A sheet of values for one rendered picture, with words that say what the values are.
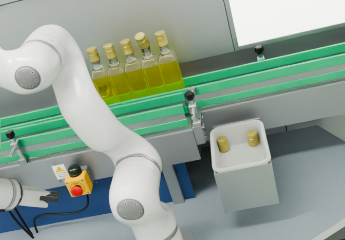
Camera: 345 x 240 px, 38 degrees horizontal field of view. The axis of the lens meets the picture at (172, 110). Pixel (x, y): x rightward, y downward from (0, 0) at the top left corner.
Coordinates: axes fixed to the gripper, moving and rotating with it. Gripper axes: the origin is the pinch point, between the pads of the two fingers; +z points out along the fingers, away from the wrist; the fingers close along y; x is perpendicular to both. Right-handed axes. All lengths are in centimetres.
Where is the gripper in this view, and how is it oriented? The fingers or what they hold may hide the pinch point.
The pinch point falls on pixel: (52, 196)
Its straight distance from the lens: 161.2
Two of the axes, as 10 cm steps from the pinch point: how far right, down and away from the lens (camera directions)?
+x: 1.8, -9.8, 1.0
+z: 5.3, 1.8, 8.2
